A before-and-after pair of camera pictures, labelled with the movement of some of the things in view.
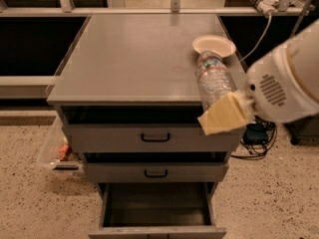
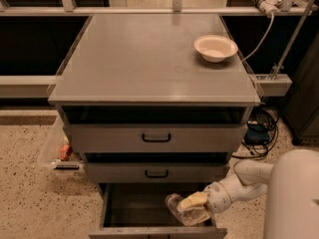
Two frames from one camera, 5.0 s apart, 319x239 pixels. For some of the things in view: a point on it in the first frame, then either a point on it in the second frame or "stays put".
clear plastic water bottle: [214, 81] to [189, 216]
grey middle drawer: [157, 172] stays put
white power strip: [266, 4] stays put
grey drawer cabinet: [128, 92] stays put
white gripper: [273, 84] to [218, 195]
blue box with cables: [257, 138] stays put
